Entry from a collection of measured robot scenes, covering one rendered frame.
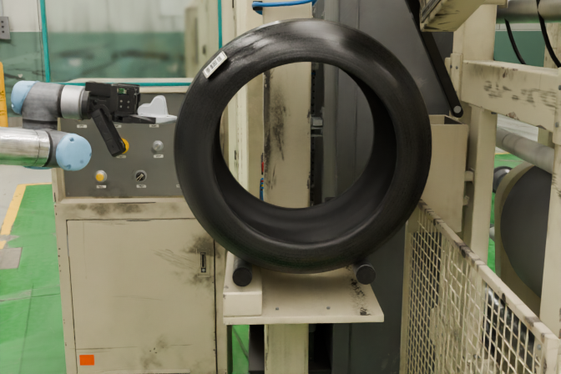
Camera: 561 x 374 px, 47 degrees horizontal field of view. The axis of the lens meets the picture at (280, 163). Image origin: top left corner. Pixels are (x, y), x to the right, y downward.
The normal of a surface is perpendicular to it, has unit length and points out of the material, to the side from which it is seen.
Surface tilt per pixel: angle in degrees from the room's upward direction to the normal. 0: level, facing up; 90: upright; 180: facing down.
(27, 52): 90
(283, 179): 90
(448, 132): 90
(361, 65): 81
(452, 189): 90
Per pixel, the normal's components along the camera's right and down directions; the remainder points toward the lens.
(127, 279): 0.04, 0.21
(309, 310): 0.00, -0.98
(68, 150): 0.71, 0.15
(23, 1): 0.29, 0.20
